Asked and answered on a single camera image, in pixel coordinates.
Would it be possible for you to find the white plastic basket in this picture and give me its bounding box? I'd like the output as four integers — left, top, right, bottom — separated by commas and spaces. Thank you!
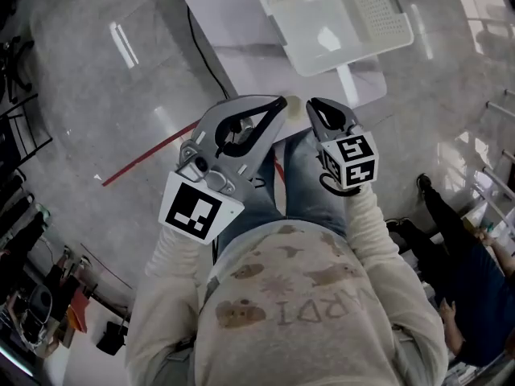
254, 0, 415, 78

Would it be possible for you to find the person's leg in jeans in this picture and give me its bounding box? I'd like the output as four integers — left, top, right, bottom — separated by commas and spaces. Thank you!
283, 129, 349, 236
216, 142, 287, 253

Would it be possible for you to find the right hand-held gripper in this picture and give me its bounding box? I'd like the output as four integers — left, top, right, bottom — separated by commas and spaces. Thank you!
305, 96, 381, 191

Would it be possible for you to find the white low table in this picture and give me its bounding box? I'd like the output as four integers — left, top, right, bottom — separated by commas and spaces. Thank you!
168, 0, 388, 142

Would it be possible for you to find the black chair base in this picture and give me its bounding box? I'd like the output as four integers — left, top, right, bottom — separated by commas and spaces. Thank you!
0, 36, 37, 104

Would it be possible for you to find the person's right leg in jeans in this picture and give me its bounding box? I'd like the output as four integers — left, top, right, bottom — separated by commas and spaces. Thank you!
283, 129, 349, 236

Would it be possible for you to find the person's right forearm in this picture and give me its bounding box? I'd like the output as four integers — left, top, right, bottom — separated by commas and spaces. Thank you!
345, 183, 402, 265

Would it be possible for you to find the person's left leg in jeans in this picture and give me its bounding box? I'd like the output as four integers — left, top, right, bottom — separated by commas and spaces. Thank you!
216, 142, 287, 253

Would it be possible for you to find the black metal rack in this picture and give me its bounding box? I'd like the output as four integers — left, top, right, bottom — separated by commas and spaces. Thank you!
0, 94, 53, 172

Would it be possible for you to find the black bag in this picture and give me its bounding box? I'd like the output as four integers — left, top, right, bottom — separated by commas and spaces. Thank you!
95, 320, 130, 356

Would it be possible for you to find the person's left forearm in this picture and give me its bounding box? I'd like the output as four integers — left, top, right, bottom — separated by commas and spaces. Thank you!
144, 227, 218, 289

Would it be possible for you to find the black power cable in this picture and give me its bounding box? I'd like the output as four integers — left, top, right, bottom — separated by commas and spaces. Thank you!
187, 6, 230, 100

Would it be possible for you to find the orange cloth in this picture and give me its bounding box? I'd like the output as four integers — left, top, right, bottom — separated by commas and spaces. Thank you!
65, 289, 89, 334

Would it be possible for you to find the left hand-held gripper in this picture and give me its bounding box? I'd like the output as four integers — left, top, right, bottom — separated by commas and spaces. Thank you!
157, 93, 289, 246

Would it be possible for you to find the white cup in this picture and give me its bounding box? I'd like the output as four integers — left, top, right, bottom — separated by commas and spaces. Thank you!
285, 94, 303, 123

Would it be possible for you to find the person's torso in cream sweater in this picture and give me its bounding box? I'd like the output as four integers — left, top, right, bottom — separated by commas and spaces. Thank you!
124, 219, 450, 386

